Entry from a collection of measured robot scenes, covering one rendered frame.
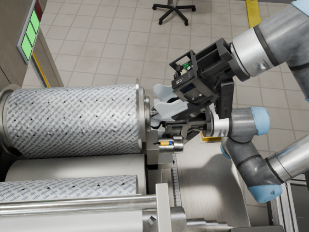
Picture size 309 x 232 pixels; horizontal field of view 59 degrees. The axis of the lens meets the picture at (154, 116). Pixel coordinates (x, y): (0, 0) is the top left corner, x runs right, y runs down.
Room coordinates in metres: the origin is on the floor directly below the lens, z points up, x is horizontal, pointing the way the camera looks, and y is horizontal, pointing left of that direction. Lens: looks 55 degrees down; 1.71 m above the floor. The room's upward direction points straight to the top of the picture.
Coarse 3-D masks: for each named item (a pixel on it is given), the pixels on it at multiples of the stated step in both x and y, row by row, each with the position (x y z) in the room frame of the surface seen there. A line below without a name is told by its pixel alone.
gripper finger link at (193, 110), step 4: (188, 104) 0.32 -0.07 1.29; (192, 104) 0.31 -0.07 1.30; (204, 104) 0.31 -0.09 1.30; (188, 108) 0.31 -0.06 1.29; (192, 108) 0.31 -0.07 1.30; (196, 108) 0.30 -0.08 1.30; (200, 108) 0.30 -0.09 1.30; (204, 108) 0.30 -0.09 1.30; (180, 112) 0.31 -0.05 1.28; (184, 112) 0.31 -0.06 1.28; (188, 112) 0.30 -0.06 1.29; (192, 112) 0.30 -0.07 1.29; (196, 112) 0.30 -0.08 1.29; (200, 112) 0.30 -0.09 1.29; (172, 116) 0.31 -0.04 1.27; (176, 116) 0.31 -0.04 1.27; (180, 116) 0.31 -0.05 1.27; (184, 116) 0.30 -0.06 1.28; (188, 116) 0.30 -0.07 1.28; (192, 116) 0.30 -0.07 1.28; (176, 120) 0.31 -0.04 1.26
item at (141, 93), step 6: (6, 102) 0.31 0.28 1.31; (6, 108) 0.30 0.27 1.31; (6, 114) 0.29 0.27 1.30; (144, 114) 0.29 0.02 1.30; (6, 120) 0.28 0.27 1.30; (144, 120) 0.28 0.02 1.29; (6, 126) 0.27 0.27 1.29; (144, 126) 0.28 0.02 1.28; (6, 132) 0.26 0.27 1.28; (144, 132) 0.27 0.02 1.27; (144, 138) 0.27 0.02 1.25; (12, 144) 0.25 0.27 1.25
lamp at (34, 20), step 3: (33, 12) 0.74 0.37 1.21; (33, 15) 0.73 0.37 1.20; (33, 18) 0.72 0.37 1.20; (36, 18) 0.74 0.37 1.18; (33, 21) 0.71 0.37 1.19; (36, 21) 0.74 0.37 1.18; (33, 24) 0.71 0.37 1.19; (36, 24) 0.73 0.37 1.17; (36, 27) 0.72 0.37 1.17; (36, 30) 0.71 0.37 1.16
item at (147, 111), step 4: (148, 96) 0.35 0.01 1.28; (144, 100) 0.33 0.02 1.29; (148, 100) 0.33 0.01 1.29; (144, 104) 0.32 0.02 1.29; (148, 104) 0.32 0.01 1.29; (144, 108) 0.31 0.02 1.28; (148, 108) 0.31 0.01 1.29; (144, 112) 0.31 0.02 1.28; (148, 112) 0.31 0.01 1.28; (148, 116) 0.30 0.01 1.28; (148, 120) 0.30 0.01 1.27; (148, 124) 0.29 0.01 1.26; (148, 128) 0.29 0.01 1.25
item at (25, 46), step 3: (24, 39) 0.61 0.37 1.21; (27, 39) 0.63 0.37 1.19; (24, 42) 0.61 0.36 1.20; (27, 42) 0.62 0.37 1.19; (24, 45) 0.60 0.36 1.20; (27, 45) 0.61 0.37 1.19; (24, 48) 0.59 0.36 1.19; (27, 48) 0.61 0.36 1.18; (30, 48) 0.62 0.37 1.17; (24, 51) 0.58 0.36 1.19; (27, 51) 0.60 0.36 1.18; (30, 51) 0.62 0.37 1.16; (27, 54) 0.59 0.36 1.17; (27, 57) 0.58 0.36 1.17
